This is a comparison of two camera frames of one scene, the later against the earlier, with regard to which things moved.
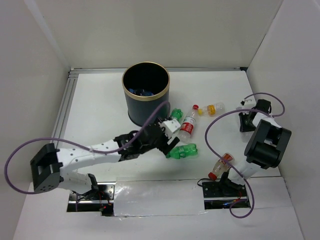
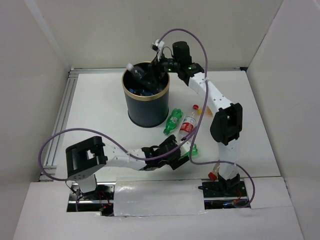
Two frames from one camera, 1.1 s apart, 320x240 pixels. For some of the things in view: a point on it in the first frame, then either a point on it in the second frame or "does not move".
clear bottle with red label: x=187 y=125 does not move
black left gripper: x=167 y=148 to x=175 y=163
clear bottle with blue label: x=140 y=92 does not move
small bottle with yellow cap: x=212 y=110 does not move
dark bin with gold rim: x=145 y=85 does not move
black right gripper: x=244 y=128 to x=153 y=66
